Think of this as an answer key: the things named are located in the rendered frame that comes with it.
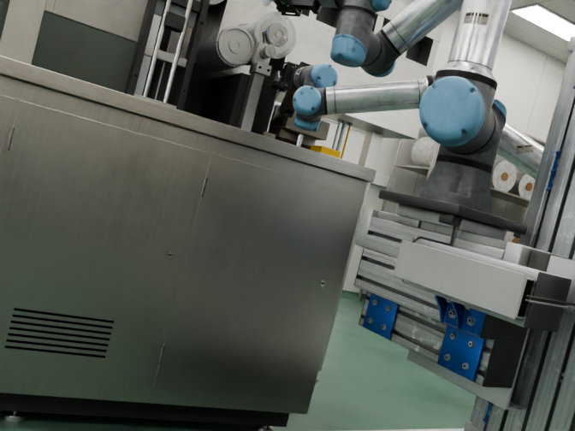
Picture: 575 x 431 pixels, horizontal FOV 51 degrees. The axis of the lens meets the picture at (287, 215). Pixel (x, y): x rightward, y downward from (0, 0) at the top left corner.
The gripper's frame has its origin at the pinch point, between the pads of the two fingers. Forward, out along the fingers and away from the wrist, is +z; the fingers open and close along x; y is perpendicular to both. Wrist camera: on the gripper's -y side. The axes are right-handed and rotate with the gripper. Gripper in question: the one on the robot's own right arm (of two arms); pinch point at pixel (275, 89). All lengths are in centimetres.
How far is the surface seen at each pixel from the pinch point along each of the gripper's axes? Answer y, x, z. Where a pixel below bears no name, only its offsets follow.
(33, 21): -4, 76, 3
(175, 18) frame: 6.7, 41.2, -16.4
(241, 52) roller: 7.1, 15.5, -2.9
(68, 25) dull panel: 3, 65, 30
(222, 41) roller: 8.2, 22.7, -2.9
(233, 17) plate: 25.3, 11.2, 29.5
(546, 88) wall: 139, -399, 263
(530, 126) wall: 96, -392, 263
